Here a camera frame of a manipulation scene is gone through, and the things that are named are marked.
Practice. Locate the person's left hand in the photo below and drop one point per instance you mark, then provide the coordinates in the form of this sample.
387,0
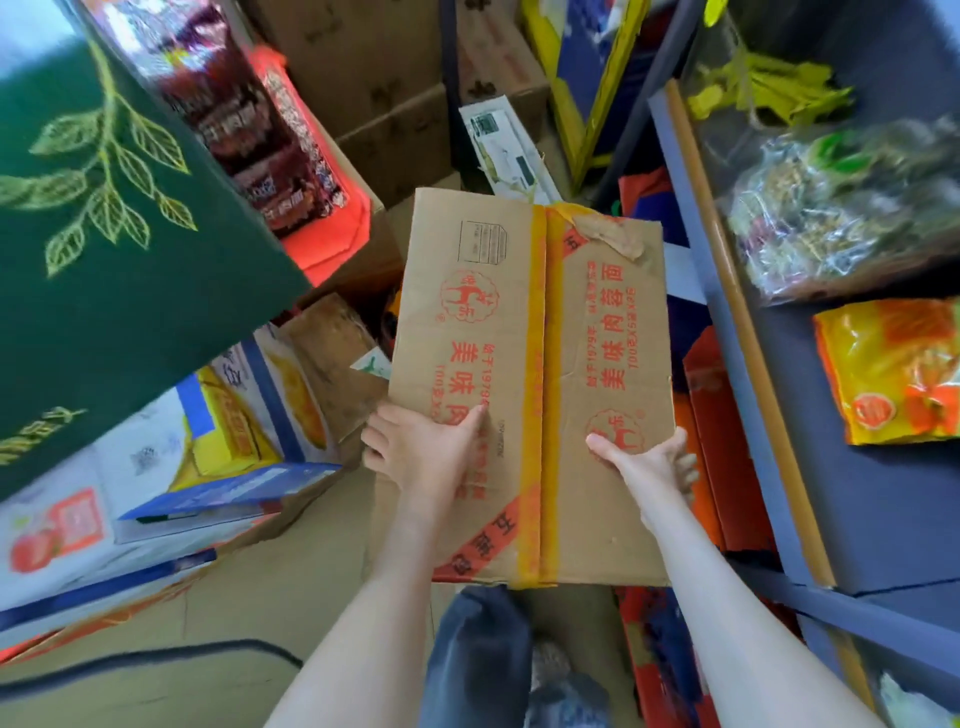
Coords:
424,457

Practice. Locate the person's right hand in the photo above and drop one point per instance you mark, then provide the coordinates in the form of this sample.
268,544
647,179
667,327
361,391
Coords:
656,480

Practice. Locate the grey metal shelf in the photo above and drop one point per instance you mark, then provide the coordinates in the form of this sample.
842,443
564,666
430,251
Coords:
885,510

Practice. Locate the person's right forearm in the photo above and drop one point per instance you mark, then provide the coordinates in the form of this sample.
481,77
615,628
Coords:
750,637

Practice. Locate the person's left forearm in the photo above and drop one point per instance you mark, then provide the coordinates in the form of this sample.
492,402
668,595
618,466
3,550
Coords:
367,630

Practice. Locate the worn brown cardboard box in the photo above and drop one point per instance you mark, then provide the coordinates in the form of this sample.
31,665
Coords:
337,352

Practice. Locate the blue white flat box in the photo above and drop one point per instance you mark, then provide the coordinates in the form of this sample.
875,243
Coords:
225,491

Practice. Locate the person's right shoe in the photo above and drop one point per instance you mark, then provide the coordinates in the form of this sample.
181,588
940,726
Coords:
551,664

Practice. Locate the dark green leaf-print box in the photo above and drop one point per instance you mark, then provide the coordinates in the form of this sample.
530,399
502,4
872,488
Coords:
112,315

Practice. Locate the small brown cardboard box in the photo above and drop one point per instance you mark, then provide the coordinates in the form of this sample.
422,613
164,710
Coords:
499,60

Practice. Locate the orange red gift bags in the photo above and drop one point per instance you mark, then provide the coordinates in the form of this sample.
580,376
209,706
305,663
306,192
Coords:
731,450

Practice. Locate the red blue gift bag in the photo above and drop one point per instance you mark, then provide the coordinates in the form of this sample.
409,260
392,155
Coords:
660,660

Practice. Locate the orange yellow packet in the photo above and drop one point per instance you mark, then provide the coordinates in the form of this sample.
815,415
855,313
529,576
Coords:
885,375

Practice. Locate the white green carton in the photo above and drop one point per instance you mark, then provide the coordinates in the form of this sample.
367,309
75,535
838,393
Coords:
506,150

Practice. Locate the clear bag of mixed sweets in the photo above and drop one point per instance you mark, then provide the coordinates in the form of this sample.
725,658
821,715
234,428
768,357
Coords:
840,210

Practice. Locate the red tray of dark cans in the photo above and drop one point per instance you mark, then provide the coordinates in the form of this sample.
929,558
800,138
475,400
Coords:
240,127

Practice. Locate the yellow plastic tags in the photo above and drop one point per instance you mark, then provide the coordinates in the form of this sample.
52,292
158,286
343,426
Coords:
780,90

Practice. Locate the yellow-framed blue board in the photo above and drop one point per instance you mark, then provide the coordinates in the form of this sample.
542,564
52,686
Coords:
585,67

